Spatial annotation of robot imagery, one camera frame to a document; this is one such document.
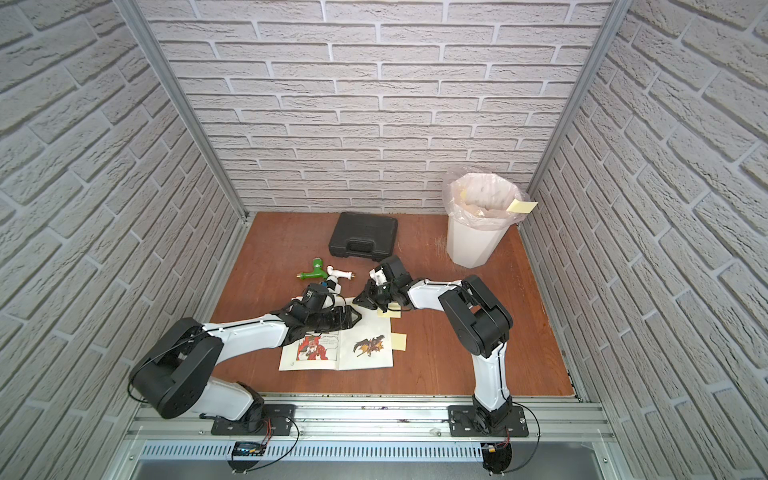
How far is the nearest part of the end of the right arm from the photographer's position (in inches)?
30.3

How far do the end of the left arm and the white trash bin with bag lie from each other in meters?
0.41

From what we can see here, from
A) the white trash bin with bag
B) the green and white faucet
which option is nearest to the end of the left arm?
the green and white faucet

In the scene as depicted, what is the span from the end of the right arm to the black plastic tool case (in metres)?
0.19

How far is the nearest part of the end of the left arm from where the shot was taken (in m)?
0.70

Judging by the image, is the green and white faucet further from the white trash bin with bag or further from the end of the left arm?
the white trash bin with bag
